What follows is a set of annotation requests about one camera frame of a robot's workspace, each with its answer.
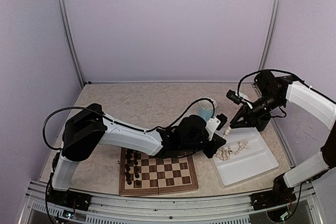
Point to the dark green mug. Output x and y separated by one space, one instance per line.
263 122

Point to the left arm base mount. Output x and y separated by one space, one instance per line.
69 199

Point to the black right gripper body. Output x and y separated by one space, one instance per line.
250 114

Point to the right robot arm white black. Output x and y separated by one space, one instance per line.
277 89

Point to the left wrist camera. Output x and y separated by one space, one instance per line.
222 121

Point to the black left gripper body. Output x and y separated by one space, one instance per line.
210 152

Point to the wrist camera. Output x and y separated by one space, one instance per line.
231 95
222 121

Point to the row of black chess pieces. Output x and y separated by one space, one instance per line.
132 170

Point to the wooden chessboard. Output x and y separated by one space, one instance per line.
160 176

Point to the left aluminium corner post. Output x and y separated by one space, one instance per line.
70 43

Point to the pile of cream chess pieces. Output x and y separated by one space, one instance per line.
225 153

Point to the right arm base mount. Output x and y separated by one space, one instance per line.
279 194

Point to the cream chess piece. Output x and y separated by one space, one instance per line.
226 132

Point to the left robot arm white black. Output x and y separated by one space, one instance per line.
91 127

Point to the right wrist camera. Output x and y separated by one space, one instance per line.
231 95

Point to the white plastic divided tray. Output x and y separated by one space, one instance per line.
248 164

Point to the light blue mug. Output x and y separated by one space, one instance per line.
205 108

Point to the aluminium corner post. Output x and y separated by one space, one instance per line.
270 34
70 43

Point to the front aluminium rail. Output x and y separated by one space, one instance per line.
109 208

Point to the right aluminium corner post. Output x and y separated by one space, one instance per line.
270 34

